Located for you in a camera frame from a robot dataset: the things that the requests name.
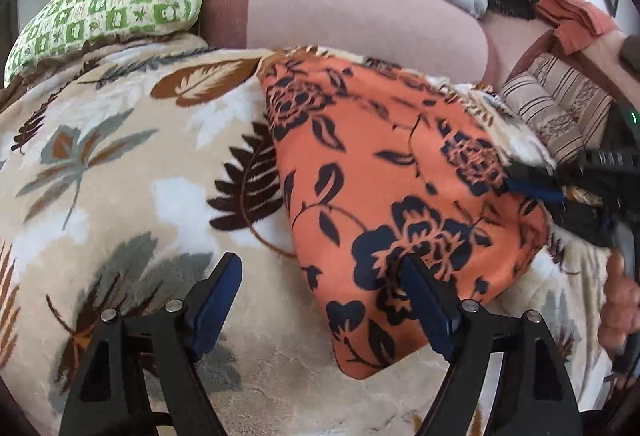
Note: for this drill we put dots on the orange floral cloth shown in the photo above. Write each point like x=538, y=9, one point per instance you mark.
x=380, y=155

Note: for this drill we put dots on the pink bolster pillow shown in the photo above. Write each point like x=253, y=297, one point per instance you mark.
x=350, y=10

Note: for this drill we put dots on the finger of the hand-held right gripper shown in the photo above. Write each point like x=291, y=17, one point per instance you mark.
x=535, y=191
x=537, y=173

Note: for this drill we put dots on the rust red cloth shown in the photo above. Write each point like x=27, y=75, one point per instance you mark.
x=575, y=15

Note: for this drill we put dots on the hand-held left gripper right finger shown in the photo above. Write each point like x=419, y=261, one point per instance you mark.
x=430, y=311

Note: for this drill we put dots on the person's right hand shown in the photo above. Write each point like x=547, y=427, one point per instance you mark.
x=622, y=311

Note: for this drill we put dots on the green patterned pillow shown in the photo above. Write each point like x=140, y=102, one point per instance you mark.
x=110, y=5

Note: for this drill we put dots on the striped beige cushion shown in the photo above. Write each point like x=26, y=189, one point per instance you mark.
x=555, y=105

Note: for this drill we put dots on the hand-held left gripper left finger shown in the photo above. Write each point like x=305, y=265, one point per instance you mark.
x=220, y=301

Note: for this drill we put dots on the tan sofa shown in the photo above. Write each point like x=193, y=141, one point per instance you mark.
x=607, y=53

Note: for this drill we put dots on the leaf printed beige blanket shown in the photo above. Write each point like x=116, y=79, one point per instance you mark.
x=125, y=196

